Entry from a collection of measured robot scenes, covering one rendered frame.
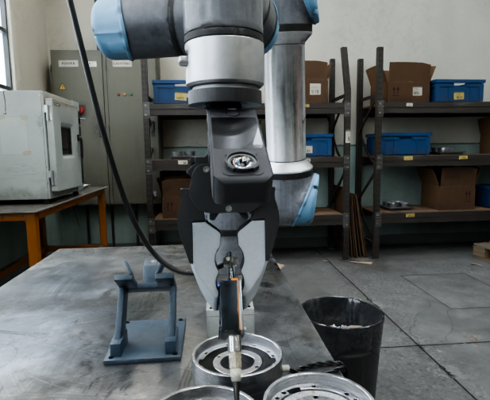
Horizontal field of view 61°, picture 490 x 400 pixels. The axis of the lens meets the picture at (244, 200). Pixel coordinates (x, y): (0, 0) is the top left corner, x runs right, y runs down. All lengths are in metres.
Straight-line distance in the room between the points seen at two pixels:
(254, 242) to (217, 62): 0.17
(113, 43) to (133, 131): 3.70
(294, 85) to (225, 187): 0.59
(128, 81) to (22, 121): 1.80
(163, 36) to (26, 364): 0.45
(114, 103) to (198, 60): 3.91
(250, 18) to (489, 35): 5.14
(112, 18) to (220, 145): 0.26
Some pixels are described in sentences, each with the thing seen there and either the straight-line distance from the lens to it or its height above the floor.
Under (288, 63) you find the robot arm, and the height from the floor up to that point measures 1.24.
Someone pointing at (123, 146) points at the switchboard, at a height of 1.13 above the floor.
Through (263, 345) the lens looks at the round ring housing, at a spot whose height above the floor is 0.83.
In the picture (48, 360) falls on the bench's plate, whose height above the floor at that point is 0.80.
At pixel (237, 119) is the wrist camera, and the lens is 0.37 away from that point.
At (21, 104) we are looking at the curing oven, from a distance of 2.69.
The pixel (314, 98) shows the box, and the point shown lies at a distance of 4.03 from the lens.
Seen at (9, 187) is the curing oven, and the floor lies 0.88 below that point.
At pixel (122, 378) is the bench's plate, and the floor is 0.80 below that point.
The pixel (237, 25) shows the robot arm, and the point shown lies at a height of 1.18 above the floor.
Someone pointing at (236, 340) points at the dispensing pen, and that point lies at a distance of 0.40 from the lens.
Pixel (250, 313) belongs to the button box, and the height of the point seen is 0.84.
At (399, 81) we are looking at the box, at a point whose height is 1.70.
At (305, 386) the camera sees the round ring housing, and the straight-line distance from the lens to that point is 0.48.
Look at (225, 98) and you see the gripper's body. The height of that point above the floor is 1.12.
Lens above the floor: 1.07
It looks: 7 degrees down
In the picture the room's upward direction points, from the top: 1 degrees counter-clockwise
